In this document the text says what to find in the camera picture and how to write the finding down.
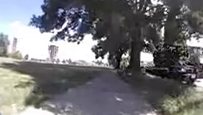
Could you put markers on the grass verge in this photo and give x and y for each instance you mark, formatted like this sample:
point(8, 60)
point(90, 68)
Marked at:
point(187, 108)

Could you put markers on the group of distant trees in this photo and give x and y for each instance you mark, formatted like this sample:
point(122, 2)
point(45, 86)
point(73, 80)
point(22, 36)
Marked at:
point(0, 44)

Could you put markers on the dark car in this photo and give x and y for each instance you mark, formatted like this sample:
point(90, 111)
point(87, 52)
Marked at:
point(180, 71)

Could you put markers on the grey concrete path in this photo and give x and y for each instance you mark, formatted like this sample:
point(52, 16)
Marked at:
point(104, 97)

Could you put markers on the large thick-trunked tree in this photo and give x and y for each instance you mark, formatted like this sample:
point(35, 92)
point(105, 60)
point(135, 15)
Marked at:
point(135, 45)

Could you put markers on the wide tower building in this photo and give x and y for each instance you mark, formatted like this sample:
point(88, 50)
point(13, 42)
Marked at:
point(53, 52)

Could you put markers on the grass field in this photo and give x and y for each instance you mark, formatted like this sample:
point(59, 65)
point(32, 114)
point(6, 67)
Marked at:
point(8, 82)

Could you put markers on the slim tower building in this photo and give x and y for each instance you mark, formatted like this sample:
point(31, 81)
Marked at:
point(14, 45)

